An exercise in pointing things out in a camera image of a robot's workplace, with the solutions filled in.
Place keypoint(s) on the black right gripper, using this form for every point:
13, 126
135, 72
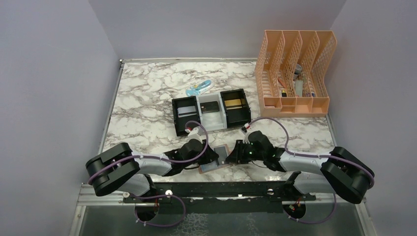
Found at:
236, 156

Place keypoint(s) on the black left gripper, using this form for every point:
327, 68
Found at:
209, 156

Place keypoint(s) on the brown leather card holder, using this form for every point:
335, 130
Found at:
212, 166

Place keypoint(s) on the white tray bin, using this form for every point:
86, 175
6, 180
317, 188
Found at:
212, 121

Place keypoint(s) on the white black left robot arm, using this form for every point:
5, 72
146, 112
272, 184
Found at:
120, 169

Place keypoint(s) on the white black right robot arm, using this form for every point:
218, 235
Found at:
338, 172

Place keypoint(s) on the black credit card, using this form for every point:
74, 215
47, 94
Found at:
209, 107

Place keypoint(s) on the silver credit card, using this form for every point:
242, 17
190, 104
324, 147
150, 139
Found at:
186, 111

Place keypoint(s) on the gold credit card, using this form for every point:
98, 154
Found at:
233, 104

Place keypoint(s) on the blue packaged tool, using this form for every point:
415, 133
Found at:
199, 89

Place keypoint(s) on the peach plastic file organizer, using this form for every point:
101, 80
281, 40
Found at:
290, 73

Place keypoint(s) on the grey staples box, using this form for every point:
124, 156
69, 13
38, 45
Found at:
298, 84

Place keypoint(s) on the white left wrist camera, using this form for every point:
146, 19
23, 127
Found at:
193, 134

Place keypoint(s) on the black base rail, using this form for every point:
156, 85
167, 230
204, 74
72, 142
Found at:
272, 190

